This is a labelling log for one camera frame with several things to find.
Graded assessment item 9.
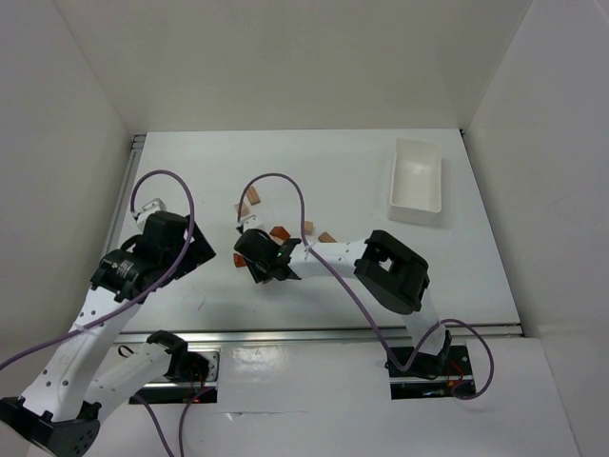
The orange arch block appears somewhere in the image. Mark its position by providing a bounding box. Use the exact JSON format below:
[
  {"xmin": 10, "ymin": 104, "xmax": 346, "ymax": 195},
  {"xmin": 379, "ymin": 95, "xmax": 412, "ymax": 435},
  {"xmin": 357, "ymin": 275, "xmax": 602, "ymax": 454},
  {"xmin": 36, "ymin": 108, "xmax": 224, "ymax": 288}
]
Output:
[{"xmin": 233, "ymin": 253, "xmax": 246, "ymax": 268}]

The white plastic bin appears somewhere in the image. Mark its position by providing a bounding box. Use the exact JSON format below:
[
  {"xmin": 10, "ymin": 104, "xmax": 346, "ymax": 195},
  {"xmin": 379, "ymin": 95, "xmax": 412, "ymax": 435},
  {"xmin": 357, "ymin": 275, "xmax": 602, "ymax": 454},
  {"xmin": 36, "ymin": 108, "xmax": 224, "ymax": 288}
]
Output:
[{"xmin": 387, "ymin": 138, "xmax": 442, "ymax": 226}]

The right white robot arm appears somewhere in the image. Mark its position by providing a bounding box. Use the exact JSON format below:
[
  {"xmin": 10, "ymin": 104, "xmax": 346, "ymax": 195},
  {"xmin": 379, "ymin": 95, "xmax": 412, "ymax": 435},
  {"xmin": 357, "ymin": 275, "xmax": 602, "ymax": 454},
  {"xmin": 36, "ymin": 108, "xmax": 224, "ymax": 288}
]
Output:
[{"xmin": 234, "ymin": 228, "xmax": 452, "ymax": 379}]

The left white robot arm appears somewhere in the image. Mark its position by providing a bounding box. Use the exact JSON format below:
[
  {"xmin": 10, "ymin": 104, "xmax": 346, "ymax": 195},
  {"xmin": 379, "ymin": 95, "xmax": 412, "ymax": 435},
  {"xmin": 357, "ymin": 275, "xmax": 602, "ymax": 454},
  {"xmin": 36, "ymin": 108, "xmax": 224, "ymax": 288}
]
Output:
[{"xmin": 1, "ymin": 210, "xmax": 215, "ymax": 456}]

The reddish brown wedge block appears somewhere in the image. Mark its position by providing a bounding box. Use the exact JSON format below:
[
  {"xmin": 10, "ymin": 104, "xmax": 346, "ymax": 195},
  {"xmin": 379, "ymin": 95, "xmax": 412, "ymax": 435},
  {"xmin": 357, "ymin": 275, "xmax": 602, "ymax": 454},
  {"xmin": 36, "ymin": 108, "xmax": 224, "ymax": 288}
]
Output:
[{"xmin": 269, "ymin": 226, "xmax": 290, "ymax": 242}]

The small light square block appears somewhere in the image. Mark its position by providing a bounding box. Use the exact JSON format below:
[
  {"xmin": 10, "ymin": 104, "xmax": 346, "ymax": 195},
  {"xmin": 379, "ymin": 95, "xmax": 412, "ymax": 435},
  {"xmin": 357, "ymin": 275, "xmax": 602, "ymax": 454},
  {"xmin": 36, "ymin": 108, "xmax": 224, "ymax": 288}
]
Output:
[{"xmin": 304, "ymin": 221, "xmax": 315, "ymax": 236}]

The tan rectangular block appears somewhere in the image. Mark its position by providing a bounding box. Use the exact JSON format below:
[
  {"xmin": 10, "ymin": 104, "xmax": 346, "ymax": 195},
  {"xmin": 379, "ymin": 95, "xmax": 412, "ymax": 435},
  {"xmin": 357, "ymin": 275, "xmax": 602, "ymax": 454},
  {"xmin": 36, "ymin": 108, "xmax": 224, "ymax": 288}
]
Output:
[{"xmin": 318, "ymin": 232, "xmax": 337, "ymax": 243}]

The small light cube block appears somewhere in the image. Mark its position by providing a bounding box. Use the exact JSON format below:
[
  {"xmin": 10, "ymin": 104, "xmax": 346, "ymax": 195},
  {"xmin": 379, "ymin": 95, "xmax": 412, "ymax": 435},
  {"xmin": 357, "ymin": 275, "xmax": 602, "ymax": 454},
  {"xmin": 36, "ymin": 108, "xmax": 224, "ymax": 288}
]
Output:
[{"xmin": 234, "ymin": 203, "xmax": 250, "ymax": 219}]

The light wood block far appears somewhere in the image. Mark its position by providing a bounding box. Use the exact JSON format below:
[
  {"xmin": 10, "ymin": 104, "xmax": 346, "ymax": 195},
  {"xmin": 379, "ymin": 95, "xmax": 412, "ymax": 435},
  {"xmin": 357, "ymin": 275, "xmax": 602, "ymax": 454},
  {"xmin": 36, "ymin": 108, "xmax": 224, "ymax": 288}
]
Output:
[{"xmin": 246, "ymin": 186, "xmax": 261, "ymax": 206}]

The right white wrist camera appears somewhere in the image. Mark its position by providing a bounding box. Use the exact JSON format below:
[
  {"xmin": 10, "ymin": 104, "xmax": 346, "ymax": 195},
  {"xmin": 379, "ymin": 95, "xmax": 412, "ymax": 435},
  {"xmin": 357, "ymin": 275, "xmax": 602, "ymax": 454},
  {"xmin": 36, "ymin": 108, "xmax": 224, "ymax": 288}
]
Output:
[{"xmin": 236, "ymin": 214, "xmax": 265, "ymax": 234}]

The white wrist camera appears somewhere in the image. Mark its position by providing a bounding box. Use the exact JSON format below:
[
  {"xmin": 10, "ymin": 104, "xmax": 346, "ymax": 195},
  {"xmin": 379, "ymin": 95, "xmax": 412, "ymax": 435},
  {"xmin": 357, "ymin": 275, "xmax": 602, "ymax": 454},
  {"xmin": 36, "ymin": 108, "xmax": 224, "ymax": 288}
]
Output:
[
  {"xmin": 236, "ymin": 214, "xmax": 265, "ymax": 234},
  {"xmin": 131, "ymin": 198, "xmax": 167, "ymax": 231}
]

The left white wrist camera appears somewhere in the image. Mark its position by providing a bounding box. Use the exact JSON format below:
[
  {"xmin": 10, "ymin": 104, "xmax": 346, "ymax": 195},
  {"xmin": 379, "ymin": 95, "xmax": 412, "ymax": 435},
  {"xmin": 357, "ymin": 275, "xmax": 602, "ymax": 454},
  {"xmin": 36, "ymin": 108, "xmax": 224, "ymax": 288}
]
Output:
[{"xmin": 131, "ymin": 198, "xmax": 167, "ymax": 231}]

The aluminium left rail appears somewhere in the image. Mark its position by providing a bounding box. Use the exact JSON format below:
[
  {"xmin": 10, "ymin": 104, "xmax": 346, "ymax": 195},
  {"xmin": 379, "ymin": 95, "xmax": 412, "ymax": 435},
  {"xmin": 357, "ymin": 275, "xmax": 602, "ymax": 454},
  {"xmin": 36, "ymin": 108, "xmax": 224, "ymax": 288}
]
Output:
[{"xmin": 92, "ymin": 134, "xmax": 147, "ymax": 287}]

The aluminium rail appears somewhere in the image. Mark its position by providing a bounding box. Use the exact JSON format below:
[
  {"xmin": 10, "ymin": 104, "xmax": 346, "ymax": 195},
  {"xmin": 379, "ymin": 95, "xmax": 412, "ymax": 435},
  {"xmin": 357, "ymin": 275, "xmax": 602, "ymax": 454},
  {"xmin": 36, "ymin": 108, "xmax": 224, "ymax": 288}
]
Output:
[
  {"xmin": 115, "ymin": 325, "xmax": 524, "ymax": 346},
  {"xmin": 92, "ymin": 134, "xmax": 147, "ymax": 287}
]

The aluminium front rail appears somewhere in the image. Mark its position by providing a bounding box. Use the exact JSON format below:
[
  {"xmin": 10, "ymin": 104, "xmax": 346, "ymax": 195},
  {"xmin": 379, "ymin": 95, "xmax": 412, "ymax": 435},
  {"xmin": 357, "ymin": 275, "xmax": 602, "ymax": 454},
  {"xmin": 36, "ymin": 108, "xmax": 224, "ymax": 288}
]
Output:
[{"xmin": 115, "ymin": 325, "xmax": 524, "ymax": 346}]

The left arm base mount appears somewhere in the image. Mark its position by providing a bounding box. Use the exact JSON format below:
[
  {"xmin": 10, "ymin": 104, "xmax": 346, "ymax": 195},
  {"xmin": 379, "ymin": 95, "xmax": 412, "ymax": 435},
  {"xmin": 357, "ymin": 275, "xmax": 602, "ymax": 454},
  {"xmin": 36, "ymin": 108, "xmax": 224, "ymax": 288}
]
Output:
[{"xmin": 137, "ymin": 349, "xmax": 220, "ymax": 405}]

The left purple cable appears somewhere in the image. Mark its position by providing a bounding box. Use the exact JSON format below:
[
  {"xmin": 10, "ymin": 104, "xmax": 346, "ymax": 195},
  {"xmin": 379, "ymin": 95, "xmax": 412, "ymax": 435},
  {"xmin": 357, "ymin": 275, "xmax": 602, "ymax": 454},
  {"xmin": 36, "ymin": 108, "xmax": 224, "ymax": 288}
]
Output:
[{"xmin": 0, "ymin": 169, "xmax": 218, "ymax": 457}]

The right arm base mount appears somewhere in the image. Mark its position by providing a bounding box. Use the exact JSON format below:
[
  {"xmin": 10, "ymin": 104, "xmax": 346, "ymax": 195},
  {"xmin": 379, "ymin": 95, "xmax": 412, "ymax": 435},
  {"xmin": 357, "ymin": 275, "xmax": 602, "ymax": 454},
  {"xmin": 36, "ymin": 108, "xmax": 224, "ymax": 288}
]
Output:
[{"xmin": 384, "ymin": 345, "xmax": 477, "ymax": 400}]

